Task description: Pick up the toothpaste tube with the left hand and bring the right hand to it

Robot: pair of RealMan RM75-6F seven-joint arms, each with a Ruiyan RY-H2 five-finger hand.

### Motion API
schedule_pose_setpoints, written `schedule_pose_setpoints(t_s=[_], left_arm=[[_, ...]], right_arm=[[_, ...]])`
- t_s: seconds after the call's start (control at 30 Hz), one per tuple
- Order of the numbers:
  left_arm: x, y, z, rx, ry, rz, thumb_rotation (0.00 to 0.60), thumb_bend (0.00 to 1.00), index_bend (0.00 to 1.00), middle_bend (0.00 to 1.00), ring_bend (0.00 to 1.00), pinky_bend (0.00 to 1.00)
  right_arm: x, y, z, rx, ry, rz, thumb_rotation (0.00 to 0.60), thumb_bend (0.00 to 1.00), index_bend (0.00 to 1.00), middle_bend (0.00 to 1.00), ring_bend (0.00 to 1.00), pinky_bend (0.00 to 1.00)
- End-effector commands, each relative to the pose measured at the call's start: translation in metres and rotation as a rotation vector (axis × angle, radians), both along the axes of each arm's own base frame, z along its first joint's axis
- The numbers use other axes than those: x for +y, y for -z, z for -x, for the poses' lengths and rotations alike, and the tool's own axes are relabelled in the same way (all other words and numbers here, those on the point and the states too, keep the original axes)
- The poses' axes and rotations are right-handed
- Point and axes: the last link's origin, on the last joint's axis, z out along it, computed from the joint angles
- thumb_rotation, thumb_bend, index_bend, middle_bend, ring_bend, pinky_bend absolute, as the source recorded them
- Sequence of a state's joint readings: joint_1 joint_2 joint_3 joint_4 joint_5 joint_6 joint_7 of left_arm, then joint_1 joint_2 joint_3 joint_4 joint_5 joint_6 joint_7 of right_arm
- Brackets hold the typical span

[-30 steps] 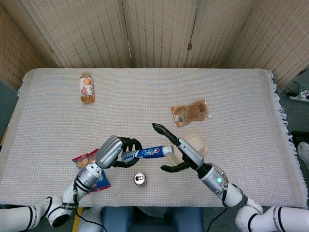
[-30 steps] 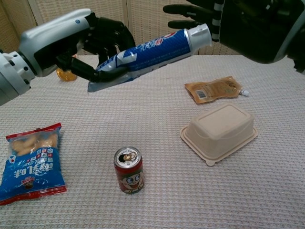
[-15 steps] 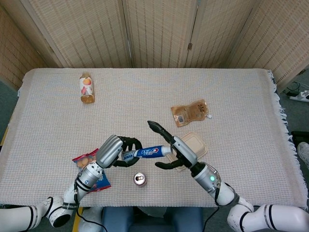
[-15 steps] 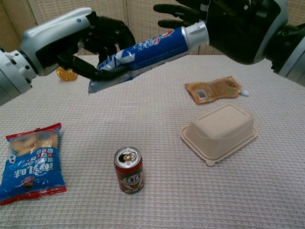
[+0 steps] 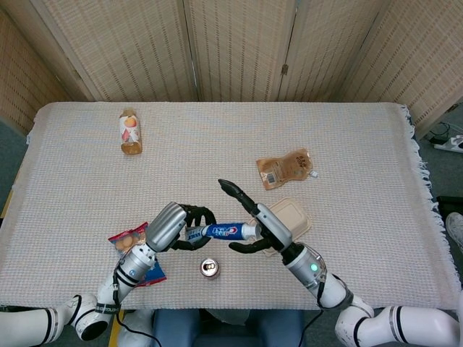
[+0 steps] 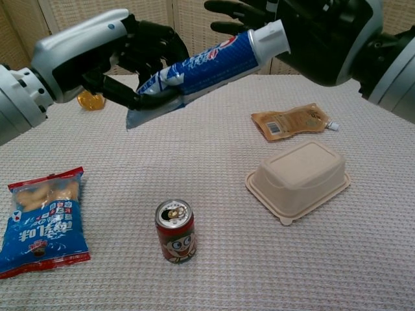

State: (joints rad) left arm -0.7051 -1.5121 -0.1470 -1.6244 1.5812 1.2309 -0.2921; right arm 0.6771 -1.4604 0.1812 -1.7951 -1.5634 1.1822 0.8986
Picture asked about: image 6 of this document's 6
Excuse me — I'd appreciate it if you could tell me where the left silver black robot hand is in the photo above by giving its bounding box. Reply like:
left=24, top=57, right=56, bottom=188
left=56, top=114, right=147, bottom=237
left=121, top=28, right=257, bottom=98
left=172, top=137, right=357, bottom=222
left=30, top=8, right=191, bottom=111

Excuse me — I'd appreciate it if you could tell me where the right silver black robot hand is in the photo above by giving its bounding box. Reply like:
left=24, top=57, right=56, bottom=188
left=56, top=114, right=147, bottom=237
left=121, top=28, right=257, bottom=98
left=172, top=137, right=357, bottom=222
left=204, top=0, right=384, bottom=87

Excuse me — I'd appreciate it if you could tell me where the blue white toothpaste tube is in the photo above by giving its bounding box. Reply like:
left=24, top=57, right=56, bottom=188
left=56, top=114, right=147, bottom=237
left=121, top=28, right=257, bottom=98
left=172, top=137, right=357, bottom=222
left=124, top=19, right=292, bottom=132

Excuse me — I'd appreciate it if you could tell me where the yellow juice bottle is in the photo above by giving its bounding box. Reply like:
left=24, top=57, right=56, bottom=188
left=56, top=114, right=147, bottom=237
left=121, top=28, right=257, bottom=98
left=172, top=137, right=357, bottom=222
left=77, top=89, right=106, bottom=111

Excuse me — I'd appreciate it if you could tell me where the brown spout pouch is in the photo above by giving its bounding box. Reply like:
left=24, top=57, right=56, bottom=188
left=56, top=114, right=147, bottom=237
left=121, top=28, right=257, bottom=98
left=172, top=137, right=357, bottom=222
left=251, top=102, right=340, bottom=143

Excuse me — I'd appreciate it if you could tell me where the wicker folding screen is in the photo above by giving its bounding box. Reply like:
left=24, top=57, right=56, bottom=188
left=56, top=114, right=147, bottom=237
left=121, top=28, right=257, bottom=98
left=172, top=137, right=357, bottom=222
left=0, top=0, right=415, bottom=77

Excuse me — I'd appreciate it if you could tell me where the beige takeaway food container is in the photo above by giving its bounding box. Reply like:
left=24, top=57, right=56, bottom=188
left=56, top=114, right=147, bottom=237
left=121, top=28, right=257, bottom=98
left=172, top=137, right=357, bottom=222
left=244, top=139, right=351, bottom=227

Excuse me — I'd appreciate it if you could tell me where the white waffle tablecloth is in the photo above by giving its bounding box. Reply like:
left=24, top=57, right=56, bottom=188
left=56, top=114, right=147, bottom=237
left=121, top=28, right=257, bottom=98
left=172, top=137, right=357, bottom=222
left=0, top=73, right=415, bottom=311

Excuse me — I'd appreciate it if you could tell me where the blue red snack bag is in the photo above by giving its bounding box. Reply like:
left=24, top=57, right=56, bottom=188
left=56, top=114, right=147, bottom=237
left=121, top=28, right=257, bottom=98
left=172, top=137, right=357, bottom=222
left=0, top=166, right=91, bottom=280

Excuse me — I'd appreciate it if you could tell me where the red cartoon drink can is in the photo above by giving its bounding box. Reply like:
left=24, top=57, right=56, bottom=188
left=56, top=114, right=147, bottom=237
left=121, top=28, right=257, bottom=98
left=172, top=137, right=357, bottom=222
left=154, top=198, right=197, bottom=265

